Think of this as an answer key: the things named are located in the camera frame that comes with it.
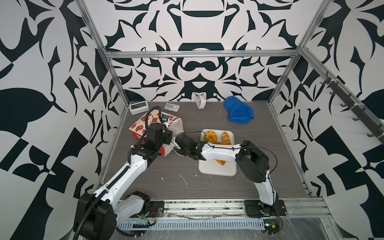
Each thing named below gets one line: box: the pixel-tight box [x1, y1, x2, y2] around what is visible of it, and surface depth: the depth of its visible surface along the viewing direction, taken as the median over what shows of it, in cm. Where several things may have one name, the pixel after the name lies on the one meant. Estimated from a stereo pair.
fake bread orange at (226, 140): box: [221, 132, 232, 145], surface depth 101 cm
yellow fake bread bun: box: [205, 131, 218, 144], surface depth 98 cm
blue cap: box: [223, 96, 254, 125], surface depth 113 cm
